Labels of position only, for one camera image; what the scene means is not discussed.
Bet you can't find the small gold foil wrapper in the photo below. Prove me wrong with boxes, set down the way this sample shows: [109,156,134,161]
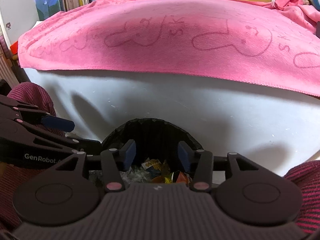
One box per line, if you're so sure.
[141,158,162,174]

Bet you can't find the magenta striped trousers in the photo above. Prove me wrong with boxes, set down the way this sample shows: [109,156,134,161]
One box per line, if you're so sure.
[0,82,320,234]

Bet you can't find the black lined trash bin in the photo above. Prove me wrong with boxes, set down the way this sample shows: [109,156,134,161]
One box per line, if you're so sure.
[102,118,204,188]

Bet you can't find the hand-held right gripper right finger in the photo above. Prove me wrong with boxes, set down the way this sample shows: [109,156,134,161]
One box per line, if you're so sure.
[177,141,263,193]

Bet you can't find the pink rabbit print towel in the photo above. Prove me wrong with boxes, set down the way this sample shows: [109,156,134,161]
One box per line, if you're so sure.
[17,0,320,98]

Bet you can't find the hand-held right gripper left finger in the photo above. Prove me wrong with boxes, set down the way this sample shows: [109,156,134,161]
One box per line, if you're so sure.
[51,139,137,193]

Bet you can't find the white table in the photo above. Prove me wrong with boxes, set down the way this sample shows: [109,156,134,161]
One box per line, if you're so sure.
[22,68,320,178]

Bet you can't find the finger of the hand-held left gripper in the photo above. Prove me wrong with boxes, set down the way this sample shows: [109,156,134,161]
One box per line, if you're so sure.
[0,94,75,132]
[0,118,103,156]

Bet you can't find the large gold foil wrapper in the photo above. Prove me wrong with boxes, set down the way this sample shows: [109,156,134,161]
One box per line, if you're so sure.
[160,159,174,183]

